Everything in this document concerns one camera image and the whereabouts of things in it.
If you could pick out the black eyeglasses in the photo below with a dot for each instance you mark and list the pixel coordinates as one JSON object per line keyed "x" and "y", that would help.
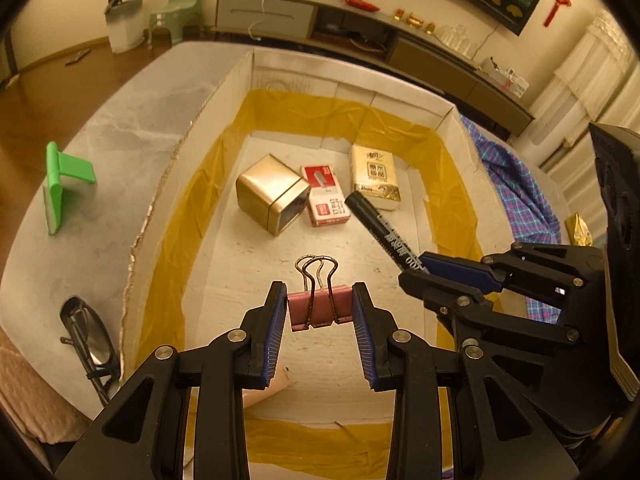
{"x": 97, "y": 342}

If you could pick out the beige tissue packet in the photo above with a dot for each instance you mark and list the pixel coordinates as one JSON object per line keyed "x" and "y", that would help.
{"x": 375, "y": 175}

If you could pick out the blue plaid cloth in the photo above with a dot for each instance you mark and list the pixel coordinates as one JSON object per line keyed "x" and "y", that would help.
{"x": 520, "y": 185}

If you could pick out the white organizer tray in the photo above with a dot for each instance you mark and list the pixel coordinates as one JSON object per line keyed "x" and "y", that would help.
{"x": 505, "y": 80}

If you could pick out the person's pink pajama leg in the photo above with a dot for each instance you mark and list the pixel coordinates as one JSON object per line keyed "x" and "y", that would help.
{"x": 30, "y": 400}

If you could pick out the red tray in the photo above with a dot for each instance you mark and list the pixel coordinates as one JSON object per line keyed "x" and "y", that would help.
{"x": 361, "y": 4}

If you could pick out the pink binder clip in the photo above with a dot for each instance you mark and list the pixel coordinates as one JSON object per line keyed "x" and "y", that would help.
{"x": 320, "y": 305}

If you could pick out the white cardboard box yellow tape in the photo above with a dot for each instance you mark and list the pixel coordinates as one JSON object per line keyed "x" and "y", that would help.
{"x": 260, "y": 265}

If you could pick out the green phone stand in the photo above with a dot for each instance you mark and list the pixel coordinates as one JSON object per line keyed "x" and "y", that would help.
{"x": 55, "y": 200}

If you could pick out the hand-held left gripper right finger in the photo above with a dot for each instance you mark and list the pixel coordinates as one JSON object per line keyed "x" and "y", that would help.
{"x": 364, "y": 345}

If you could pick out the red staple box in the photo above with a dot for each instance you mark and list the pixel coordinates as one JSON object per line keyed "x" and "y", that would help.
{"x": 325, "y": 200}

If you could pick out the group of glass cups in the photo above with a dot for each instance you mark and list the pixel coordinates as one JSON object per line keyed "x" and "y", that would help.
{"x": 457, "y": 40}

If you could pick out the gold snack bag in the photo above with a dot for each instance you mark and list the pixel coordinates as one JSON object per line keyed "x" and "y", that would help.
{"x": 580, "y": 230}

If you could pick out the cream curtain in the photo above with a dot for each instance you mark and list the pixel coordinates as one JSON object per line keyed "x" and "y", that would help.
{"x": 600, "y": 70}

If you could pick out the black marker pen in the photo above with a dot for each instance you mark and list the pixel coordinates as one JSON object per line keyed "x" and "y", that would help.
{"x": 380, "y": 227}

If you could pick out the white ribbed bin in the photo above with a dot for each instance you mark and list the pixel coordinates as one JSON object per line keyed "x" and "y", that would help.
{"x": 125, "y": 30}

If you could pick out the grey tv cabinet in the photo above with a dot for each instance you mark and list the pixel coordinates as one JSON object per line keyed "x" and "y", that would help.
{"x": 280, "y": 12}

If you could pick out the gold tin box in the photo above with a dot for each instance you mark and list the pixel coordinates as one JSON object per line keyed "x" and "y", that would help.
{"x": 265, "y": 185}

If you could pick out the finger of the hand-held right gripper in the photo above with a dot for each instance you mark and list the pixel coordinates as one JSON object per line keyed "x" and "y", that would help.
{"x": 440, "y": 297}
{"x": 455, "y": 267}

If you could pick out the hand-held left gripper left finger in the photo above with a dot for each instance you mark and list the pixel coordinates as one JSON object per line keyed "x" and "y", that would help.
{"x": 275, "y": 340}

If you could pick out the white floor air conditioner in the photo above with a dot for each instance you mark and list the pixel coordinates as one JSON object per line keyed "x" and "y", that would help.
{"x": 555, "y": 135}

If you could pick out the green plastic stool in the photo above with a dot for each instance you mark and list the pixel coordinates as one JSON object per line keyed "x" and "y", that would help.
{"x": 175, "y": 10}

